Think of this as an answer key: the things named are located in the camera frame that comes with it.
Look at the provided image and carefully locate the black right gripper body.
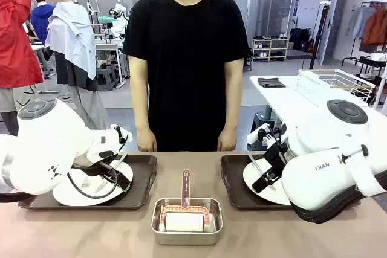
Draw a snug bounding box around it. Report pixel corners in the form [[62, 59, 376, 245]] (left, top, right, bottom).
[[262, 141, 287, 171]]

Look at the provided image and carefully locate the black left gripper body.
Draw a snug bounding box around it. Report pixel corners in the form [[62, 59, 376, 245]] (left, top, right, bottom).
[[71, 153, 117, 178]]

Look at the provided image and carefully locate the brown plastic serving tray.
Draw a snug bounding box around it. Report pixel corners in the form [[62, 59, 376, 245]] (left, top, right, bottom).
[[220, 153, 299, 211], [17, 154, 158, 211]]

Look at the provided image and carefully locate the white round plate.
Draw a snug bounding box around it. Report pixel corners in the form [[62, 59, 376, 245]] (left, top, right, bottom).
[[242, 158, 293, 206], [52, 161, 134, 207]]

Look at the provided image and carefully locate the pink lint roller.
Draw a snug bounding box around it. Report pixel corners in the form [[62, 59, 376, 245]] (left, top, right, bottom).
[[160, 169, 211, 234]]

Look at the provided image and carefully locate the dark grey cloth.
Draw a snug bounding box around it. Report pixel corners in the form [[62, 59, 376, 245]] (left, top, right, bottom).
[[257, 77, 287, 88]]

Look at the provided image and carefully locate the person's right forearm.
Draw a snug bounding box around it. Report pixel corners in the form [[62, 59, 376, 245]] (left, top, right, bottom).
[[130, 88, 155, 132]]

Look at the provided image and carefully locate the person's left forearm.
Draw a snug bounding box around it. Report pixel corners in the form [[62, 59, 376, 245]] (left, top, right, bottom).
[[221, 88, 242, 132]]

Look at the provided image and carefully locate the person's right hand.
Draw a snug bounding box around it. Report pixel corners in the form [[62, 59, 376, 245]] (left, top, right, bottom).
[[136, 127, 158, 152]]

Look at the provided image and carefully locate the person's left hand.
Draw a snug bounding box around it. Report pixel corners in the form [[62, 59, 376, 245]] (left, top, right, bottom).
[[217, 127, 238, 152]]

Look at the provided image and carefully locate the silver table knife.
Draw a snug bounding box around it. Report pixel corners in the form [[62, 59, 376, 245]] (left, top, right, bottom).
[[245, 150, 276, 192], [94, 152, 129, 193]]

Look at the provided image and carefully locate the white table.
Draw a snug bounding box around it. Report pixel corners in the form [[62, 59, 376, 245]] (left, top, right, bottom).
[[247, 75, 387, 153]]

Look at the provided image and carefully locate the stainless steel rectangular tray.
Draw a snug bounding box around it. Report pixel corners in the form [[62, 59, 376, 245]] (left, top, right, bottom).
[[151, 197, 224, 246]]

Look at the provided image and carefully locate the beige shoe rack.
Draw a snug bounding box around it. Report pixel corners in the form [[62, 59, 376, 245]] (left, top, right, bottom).
[[251, 37, 290, 62]]

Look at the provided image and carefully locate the white background desk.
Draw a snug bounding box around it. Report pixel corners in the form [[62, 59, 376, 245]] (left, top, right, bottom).
[[94, 37, 126, 86]]

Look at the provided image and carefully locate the black bag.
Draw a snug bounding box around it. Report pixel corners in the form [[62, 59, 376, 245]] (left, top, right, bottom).
[[289, 27, 312, 52]]

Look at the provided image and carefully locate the person in black t-shirt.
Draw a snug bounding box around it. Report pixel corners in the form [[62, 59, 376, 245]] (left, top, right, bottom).
[[122, 0, 252, 153]]

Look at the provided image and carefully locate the person in blue jacket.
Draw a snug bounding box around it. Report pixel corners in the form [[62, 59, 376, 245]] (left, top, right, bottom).
[[30, 0, 57, 46]]

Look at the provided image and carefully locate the light blue hanging shirt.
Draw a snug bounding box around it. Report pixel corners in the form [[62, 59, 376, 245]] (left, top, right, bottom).
[[346, 6, 376, 40]]

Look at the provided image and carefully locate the orange hanging jacket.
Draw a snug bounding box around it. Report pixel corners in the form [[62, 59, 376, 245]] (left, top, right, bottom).
[[362, 7, 387, 46]]

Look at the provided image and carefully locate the black clothes rack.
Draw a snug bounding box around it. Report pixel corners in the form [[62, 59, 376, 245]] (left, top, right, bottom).
[[341, 1, 387, 68]]

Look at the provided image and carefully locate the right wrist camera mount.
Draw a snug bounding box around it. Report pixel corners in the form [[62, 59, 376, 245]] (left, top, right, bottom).
[[247, 122, 287, 150]]

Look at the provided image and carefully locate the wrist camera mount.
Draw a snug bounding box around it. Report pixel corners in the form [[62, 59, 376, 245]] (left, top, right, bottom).
[[247, 122, 287, 150], [110, 123, 134, 152]]

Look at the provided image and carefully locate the thin black left gripper cable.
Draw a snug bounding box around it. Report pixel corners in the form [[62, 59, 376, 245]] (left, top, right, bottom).
[[67, 137, 129, 199]]

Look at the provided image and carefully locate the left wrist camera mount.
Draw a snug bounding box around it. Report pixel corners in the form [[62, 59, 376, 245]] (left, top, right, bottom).
[[110, 123, 134, 152]]

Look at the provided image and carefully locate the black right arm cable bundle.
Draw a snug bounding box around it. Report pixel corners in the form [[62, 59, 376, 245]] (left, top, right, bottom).
[[291, 176, 387, 224]]

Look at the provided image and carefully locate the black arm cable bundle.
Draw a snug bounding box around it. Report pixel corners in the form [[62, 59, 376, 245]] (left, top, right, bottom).
[[0, 190, 31, 204], [291, 176, 387, 224]]

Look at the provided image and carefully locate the black left arm cable bundle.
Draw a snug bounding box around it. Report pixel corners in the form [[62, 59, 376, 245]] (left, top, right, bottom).
[[0, 190, 31, 204]]

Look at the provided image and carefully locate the white wire dish rack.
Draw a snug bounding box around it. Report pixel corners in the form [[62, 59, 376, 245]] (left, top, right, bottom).
[[295, 69, 376, 108]]

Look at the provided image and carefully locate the black camera tripod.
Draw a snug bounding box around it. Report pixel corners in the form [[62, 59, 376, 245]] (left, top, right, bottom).
[[308, 0, 332, 70]]

